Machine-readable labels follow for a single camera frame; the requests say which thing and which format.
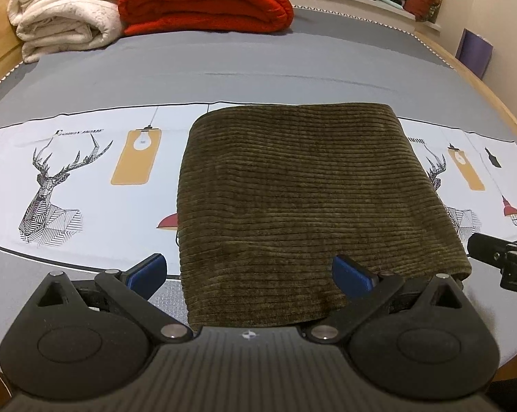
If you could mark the white printed bed sheet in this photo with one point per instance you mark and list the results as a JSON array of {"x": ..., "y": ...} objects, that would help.
[{"x": 95, "y": 206}]

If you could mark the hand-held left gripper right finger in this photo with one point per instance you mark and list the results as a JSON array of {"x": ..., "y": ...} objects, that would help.
[{"x": 353, "y": 277}]

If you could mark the red folded quilt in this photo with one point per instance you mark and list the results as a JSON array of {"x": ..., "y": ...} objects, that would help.
[{"x": 207, "y": 0}]

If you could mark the purple board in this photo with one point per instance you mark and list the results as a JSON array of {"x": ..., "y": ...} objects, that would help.
[{"x": 474, "y": 53}]

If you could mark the white fleece folded blanket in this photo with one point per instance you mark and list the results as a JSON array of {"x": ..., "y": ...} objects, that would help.
[{"x": 65, "y": 13}]

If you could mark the grey bed mattress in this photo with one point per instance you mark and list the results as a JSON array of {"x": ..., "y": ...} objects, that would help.
[{"x": 198, "y": 64}]

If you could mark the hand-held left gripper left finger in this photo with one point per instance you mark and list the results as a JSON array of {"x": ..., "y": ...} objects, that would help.
[{"x": 144, "y": 277}]

